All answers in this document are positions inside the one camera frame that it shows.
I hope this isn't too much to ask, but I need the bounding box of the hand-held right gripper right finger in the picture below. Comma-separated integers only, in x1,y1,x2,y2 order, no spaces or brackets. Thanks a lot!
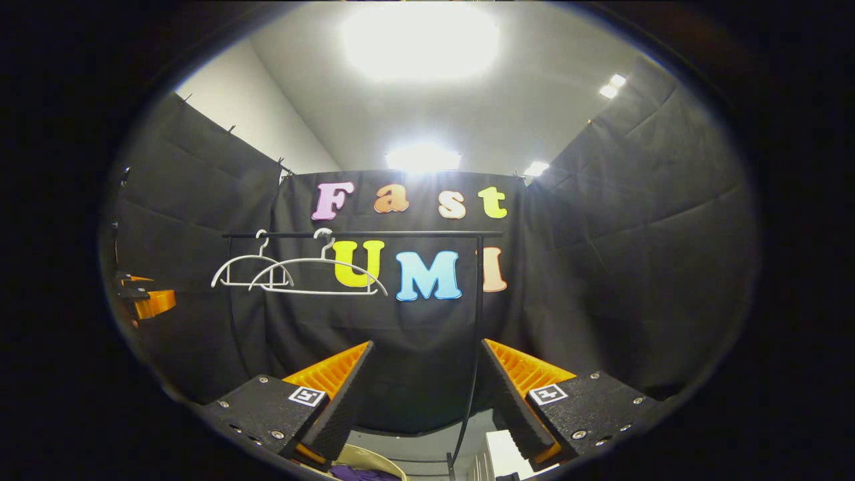
480,339,662,472

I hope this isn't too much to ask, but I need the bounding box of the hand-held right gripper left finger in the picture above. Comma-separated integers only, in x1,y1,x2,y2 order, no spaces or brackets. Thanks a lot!
200,341,376,472

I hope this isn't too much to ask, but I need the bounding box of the beige laundry hamper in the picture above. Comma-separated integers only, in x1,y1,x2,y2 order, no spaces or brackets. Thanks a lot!
331,444,409,481

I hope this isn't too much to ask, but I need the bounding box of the purple ribbed jacket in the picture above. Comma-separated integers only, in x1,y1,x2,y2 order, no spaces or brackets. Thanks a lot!
331,466,401,481

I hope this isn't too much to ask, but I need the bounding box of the white plastic hanger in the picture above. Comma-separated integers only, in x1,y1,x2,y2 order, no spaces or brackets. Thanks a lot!
248,228,388,297
211,230,295,289

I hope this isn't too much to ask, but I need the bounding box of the black metal clothes rack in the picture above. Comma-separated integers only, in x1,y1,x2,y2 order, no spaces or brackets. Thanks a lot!
222,230,505,480

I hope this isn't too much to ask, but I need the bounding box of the white ribbed storage box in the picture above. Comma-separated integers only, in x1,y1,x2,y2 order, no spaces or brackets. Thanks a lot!
468,431,558,481

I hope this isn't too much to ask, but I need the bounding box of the black backdrop cloth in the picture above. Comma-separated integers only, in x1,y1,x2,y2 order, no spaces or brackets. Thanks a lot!
100,57,759,435

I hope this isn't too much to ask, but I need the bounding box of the long ceiling light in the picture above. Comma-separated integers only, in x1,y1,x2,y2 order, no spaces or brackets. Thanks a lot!
385,144,462,172

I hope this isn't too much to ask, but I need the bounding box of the large ceiling light panel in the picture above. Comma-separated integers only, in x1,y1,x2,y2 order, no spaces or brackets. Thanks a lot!
342,3,500,82

